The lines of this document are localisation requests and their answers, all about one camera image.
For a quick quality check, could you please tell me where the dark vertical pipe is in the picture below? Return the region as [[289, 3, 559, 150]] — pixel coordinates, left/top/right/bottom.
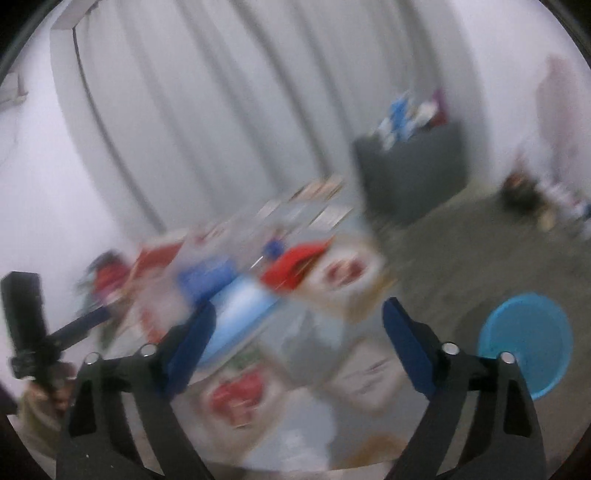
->
[[71, 27, 164, 234]]

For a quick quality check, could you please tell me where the red crumpled packet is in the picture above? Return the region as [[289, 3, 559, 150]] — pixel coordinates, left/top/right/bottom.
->
[[260, 241, 334, 292]]

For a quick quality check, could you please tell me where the light blue plastic bag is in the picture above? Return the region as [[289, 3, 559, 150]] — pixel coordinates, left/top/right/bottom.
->
[[207, 276, 281, 366]]

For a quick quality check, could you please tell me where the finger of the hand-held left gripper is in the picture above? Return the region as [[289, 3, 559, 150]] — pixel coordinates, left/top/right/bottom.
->
[[46, 305, 112, 348]]

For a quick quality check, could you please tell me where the blue packet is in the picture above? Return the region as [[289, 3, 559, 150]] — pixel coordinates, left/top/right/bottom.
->
[[177, 257, 237, 302]]

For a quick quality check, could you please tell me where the pile of colourful clothes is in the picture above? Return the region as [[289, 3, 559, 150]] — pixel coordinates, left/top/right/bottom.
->
[[78, 250, 132, 308]]

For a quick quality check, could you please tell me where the blue bottle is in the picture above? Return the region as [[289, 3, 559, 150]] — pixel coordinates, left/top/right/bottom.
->
[[387, 91, 413, 141]]

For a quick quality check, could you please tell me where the person's left forearm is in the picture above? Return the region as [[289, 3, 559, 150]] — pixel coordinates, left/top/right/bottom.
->
[[16, 364, 77, 455]]

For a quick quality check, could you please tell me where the grey cabinet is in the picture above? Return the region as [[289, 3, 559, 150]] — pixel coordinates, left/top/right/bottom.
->
[[352, 124, 468, 228]]

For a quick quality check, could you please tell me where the white curtain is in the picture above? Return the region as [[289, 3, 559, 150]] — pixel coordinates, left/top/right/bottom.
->
[[50, 0, 462, 234]]

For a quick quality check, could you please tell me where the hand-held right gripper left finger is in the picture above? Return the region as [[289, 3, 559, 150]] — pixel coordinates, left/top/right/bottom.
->
[[55, 302, 217, 480]]

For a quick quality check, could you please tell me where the fruit print tablecloth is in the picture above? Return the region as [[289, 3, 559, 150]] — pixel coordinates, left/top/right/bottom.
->
[[106, 174, 400, 472]]

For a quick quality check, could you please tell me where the purple box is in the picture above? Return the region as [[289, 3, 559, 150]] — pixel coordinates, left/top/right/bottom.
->
[[431, 89, 450, 126]]

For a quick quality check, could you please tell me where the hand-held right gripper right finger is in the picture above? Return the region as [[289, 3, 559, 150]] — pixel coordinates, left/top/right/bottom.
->
[[382, 298, 548, 480]]

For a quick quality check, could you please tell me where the blue plastic basin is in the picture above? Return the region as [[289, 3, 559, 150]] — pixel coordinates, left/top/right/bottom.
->
[[478, 293, 574, 401]]

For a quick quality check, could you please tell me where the dark bundle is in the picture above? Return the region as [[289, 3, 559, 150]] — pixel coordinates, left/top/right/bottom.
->
[[501, 170, 542, 214]]

